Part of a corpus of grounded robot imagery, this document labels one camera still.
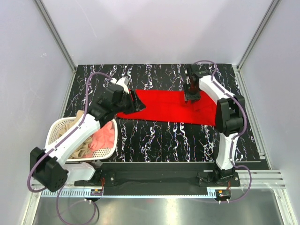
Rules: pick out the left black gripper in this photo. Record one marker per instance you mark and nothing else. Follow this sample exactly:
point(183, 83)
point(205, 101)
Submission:
point(132, 102)

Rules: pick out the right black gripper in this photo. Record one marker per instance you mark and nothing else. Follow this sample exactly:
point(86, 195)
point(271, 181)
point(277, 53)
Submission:
point(191, 93)

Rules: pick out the red t shirt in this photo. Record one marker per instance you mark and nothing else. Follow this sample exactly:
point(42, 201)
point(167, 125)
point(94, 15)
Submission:
point(170, 106)

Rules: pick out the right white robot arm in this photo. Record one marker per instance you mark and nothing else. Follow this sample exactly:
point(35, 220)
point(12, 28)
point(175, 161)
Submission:
point(230, 118)

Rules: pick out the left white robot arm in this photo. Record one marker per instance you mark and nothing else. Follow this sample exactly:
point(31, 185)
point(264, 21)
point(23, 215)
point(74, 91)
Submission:
point(49, 165)

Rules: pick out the pink t shirt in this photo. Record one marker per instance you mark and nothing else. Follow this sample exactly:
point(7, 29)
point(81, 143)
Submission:
point(103, 138)

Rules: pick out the white plastic laundry basket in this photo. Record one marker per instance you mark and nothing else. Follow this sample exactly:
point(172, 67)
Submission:
point(96, 155)

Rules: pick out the left small electronics board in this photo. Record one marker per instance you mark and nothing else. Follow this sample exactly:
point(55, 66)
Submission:
point(96, 192)

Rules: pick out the small electronics board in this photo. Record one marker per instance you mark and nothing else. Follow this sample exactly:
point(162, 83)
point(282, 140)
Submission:
point(225, 193)
point(96, 192)

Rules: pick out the right small electronics board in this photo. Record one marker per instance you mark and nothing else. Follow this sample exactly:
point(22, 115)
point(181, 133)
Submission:
point(225, 193)

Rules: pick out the right aluminium frame post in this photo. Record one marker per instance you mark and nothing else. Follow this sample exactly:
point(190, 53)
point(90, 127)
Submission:
point(258, 32)

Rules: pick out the aluminium frame post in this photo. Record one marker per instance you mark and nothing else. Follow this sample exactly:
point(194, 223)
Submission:
point(54, 32)
point(258, 32)

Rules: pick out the front aluminium rail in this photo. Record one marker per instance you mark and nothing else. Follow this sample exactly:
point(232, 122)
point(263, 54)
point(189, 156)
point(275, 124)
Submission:
point(255, 180)

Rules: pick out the left aluminium frame post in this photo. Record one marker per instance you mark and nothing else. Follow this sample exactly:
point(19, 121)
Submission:
point(54, 32)

